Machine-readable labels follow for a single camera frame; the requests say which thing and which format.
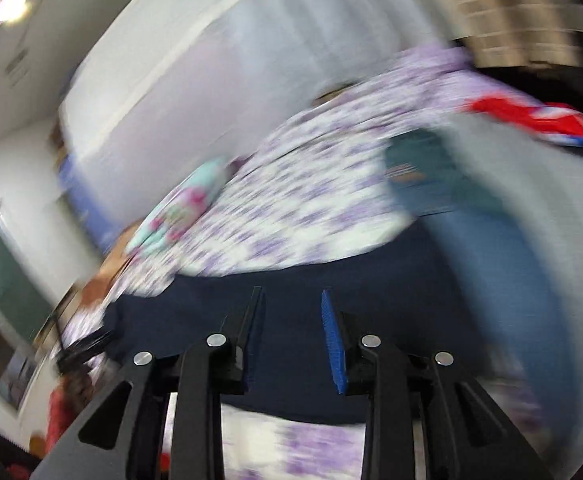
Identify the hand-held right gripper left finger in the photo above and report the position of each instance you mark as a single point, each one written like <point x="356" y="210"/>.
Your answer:
<point x="251" y="340"/>

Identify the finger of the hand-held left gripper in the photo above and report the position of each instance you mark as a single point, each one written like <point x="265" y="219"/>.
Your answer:
<point x="86" y="346"/>

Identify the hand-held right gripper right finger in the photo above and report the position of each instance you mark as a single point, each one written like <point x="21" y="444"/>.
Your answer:
<point x="332" y="340"/>

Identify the dark navy pants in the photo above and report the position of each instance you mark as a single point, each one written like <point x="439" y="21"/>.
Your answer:
<point x="296" y="280"/>

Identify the window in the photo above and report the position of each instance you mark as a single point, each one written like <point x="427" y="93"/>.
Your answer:
<point x="1" y="280"/>

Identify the blue printed bag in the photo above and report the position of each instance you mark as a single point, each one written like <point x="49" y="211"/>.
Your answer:
<point x="83" y="210"/>

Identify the purple floral bedsheet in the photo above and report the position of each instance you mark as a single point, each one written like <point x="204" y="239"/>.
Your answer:
<point x="311" y="200"/>

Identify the blue jeans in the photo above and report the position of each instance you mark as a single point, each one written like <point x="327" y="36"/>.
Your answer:
<point x="471" y="270"/>

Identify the white lace mosquito net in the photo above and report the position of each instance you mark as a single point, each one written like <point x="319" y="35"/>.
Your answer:
<point x="196" y="85"/>

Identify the red cloth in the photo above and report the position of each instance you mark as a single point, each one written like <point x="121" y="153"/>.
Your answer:
<point x="511" y="107"/>

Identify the beige striped curtain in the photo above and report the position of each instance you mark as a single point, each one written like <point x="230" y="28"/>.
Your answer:
<point x="501" y="5"/>

